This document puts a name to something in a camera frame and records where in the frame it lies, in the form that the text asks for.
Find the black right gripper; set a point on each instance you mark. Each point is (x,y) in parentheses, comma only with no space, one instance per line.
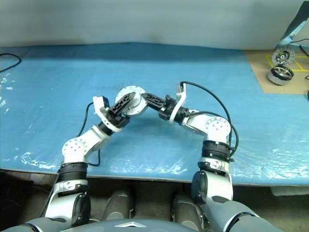
(166,110)

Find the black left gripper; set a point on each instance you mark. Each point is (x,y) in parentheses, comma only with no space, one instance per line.
(116,119)

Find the motor end disc with circuit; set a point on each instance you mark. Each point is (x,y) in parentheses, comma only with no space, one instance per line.
(123,90)

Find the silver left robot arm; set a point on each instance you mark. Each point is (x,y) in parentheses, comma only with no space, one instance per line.
(74,147)

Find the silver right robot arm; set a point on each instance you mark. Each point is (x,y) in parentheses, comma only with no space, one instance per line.
(217,125)

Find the spare silver motor rotor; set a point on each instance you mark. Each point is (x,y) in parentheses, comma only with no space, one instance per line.
(280,76)

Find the spare motor end disc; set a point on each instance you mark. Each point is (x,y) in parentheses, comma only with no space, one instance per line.
(283,55)

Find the blue plastic table cover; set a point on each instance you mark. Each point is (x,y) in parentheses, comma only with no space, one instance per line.
(60,84)

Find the dark grey rounded robot leg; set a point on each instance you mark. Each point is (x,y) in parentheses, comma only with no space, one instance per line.
(184,207)
(119,205)

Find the brown cardboard sheet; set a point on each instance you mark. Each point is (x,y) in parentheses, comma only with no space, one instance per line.
(258,70)

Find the grey robot torso with emblem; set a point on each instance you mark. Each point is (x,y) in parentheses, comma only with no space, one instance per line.
(130,226)

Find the grey blue stand leg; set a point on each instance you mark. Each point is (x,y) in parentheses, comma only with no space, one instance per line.
(295,24)

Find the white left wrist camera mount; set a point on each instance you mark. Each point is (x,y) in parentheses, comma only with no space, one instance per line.
(99,102)

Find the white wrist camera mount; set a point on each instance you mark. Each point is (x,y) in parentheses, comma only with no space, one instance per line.
(179,101)
(99,102)

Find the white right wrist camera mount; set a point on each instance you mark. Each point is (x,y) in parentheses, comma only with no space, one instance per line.
(179,101)

